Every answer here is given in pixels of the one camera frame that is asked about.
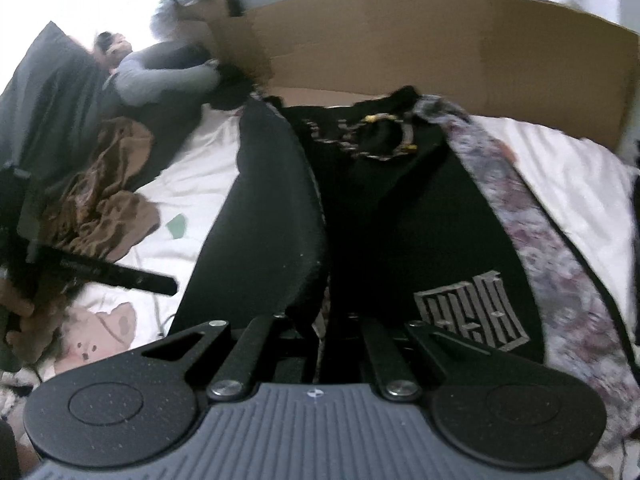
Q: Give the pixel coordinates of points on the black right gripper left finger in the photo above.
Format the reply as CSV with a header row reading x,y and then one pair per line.
x,y
128,409

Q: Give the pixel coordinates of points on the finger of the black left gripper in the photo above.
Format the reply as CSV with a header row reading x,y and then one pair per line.
x,y
33,260

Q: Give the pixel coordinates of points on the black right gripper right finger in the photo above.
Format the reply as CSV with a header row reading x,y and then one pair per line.
x,y
500,409

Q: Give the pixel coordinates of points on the floral patterned garment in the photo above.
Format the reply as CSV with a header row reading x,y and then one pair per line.
x,y
565,204

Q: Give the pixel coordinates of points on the black knit sweater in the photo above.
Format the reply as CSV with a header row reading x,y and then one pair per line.
x,y
322,209

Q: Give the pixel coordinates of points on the person's left hand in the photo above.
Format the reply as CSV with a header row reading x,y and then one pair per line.
x,y
38,320

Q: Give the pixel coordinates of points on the brown cloth garment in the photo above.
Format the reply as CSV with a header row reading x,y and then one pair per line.
x,y
97,216

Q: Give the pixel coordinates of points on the dark grey pillow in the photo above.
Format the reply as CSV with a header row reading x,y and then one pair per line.
x,y
51,108

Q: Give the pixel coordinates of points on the grey and black plush toy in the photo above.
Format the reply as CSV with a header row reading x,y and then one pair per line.
x,y
142,77

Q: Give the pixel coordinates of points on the white printed bed sheet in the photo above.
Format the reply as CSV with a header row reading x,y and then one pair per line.
x,y
189,195

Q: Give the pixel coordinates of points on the brown cardboard box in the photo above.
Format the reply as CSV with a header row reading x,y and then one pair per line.
x,y
528,60

